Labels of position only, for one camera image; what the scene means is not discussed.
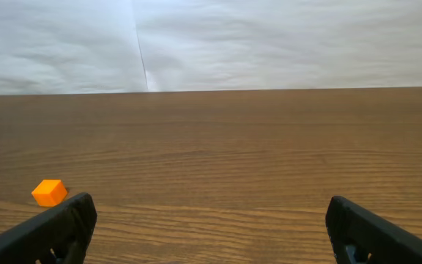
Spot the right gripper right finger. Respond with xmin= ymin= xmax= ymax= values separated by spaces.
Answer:
xmin=325 ymin=195 xmax=422 ymax=264

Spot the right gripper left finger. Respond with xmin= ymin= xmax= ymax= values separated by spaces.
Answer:
xmin=0 ymin=192 xmax=98 ymax=264

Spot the orange cube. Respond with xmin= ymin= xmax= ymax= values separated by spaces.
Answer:
xmin=31 ymin=179 xmax=69 ymax=208

